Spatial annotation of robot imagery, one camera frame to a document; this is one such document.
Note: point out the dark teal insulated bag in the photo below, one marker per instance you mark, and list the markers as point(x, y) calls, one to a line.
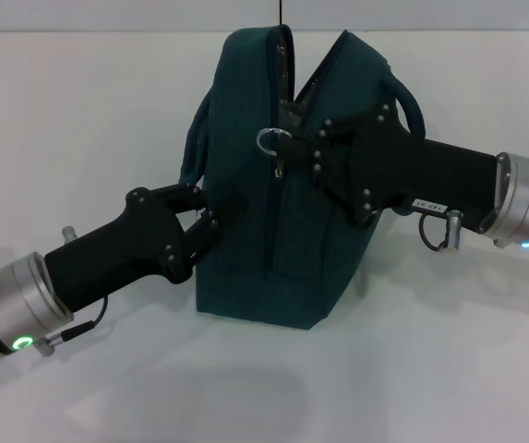
point(245, 254)

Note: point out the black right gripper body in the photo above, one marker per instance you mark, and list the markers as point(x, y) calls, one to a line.
point(421, 171)

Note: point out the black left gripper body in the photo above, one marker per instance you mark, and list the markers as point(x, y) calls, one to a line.
point(116, 249)

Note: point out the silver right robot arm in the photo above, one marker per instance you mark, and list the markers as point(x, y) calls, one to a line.
point(527, 203)

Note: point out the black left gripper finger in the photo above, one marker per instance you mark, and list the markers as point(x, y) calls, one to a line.
point(201, 244)
point(181, 198)

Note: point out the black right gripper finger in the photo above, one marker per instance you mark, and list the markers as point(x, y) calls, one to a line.
point(338, 184)
point(333, 138)

